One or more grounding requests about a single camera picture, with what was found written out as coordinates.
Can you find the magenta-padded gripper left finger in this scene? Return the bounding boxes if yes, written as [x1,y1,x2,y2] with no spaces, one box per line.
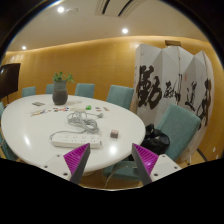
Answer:
[40,142,92,185]

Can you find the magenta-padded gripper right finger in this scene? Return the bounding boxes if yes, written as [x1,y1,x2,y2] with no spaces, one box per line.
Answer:
[131,142,183,186]

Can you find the small beige charger block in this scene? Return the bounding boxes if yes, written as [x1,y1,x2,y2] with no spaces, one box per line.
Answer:
[109,129,120,139]

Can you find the white power strip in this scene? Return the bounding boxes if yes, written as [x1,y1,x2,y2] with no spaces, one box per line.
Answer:
[50,132,102,149]

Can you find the black bag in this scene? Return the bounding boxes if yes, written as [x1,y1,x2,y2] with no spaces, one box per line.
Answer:
[139,123,171,156]

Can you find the teal chair with bag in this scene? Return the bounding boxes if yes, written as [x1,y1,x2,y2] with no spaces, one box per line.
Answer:
[101,103,202,183]

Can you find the small white socket bar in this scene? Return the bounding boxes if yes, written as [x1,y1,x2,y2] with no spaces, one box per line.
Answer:
[69,105,87,113]

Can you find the small colourful badges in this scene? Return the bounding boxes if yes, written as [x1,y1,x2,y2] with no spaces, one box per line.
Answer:
[94,105,111,112]

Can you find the row of colourful small cards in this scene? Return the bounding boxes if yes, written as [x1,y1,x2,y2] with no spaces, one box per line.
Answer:
[29,106,70,118]

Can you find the potted plant in grey vase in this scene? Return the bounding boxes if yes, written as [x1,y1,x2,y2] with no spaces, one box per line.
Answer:
[51,71,76,106]

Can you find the group of teal chairs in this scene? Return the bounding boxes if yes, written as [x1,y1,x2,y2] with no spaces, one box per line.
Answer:
[0,83,135,161]

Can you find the white folding screen with calligraphy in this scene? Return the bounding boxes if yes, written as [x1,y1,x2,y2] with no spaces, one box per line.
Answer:
[129,43,215,163]

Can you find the black flat screen monitor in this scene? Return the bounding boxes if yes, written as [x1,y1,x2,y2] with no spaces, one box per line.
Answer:
[0,62,22,101]

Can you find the round ceiling lights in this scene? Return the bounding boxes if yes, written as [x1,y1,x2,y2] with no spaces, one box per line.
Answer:
[20,5,130,52]

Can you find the ceiling air vent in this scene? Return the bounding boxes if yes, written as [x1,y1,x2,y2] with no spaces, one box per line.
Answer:
[94,0,148,18]

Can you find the grey coiled power cable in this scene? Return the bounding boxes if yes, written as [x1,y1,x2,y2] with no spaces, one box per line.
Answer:
[49,110,105,141]

